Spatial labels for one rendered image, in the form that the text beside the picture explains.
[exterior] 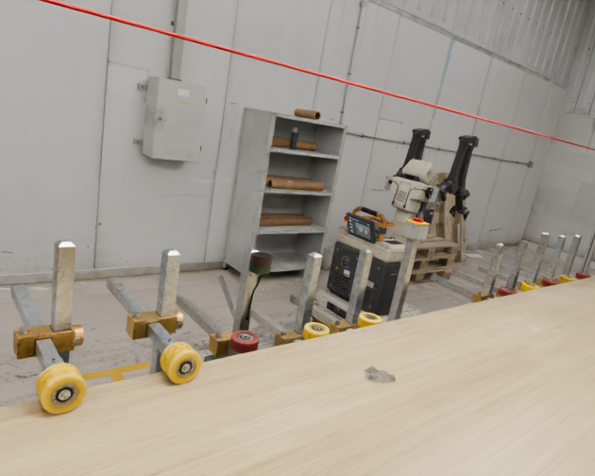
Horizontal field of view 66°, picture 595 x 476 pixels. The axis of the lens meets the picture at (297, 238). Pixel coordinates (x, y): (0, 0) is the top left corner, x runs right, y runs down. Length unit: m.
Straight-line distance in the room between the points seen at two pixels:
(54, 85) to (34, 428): 2.99
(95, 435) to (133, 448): 0.08
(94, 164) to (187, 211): 0.88
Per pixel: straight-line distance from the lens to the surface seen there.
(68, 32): 3.78
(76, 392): 1.03
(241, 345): 1.31
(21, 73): 3.72
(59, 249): 1.11
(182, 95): 3.80
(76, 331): 1.20
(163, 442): 0.97
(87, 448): 0.97
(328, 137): 4.72
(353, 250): 3.40
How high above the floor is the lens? 1.52
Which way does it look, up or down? 14 degrees down
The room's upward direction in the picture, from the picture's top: 10 degrees clockwise
